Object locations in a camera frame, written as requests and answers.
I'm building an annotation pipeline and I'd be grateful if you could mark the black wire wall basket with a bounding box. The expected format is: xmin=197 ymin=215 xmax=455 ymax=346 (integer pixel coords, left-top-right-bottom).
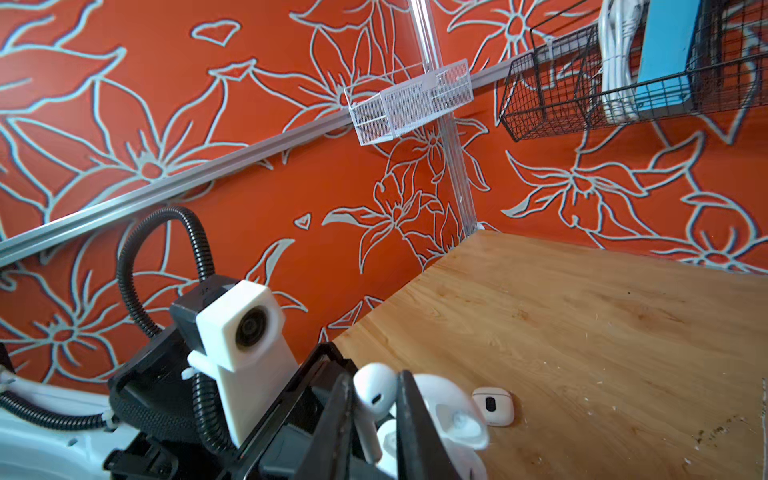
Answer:
xmin=497 ymin=1 xmax=767 ymax=142

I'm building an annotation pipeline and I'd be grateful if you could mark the white coiled cable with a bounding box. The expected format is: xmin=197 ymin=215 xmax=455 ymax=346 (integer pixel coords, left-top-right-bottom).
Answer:
xmin=597 ymin=0 xmax=648 ymax=125

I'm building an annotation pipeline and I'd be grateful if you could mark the light blue power strip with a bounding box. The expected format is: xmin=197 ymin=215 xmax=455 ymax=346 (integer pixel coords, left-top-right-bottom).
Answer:
xmin=634 ymin=0 xmax=700 ymax=119

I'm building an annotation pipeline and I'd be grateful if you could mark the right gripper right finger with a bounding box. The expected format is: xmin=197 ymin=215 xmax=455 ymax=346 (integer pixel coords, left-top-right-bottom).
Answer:
xmin=396 ymin=370 xmax=460 ymax=480

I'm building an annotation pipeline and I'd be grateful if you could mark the white earbud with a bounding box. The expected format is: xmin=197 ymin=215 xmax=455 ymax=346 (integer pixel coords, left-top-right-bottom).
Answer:
xmin=353 ymin=363 xmax=398 ymax=464

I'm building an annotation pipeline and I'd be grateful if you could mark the white round charging case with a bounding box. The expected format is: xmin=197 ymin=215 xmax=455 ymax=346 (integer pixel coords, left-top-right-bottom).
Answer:
xmin=413 ymin=373 xmax=490 ymax=480

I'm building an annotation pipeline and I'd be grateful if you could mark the clear plastic wall bin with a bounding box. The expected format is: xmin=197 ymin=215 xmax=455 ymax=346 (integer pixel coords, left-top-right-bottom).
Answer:
xmin=343 ymin=60 xmax=474 ymax=146

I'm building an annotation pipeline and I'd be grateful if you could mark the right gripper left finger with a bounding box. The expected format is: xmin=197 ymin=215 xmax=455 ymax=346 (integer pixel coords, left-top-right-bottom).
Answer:
xmin=293 ymin=373 xmax=354 ymax=480

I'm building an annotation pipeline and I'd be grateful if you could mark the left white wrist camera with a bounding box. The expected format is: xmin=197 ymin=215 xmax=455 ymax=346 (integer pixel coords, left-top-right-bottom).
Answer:
xmin=170 ymin=275 xmax=298 ymax=447

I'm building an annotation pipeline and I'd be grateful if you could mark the cream earbud charging case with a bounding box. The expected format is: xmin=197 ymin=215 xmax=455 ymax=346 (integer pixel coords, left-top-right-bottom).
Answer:
xmin=472 ymin=387 xmax=515 ymax=427

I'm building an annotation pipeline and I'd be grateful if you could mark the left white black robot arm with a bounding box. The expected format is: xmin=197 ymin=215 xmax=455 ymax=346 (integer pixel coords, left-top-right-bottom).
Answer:
xmin=1 ymin=207 xmax=363 ymax=479

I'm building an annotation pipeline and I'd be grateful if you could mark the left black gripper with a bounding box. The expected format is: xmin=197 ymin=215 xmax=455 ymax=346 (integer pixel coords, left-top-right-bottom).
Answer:
xmin=104 ymin=274 xmax=355 ymax=479

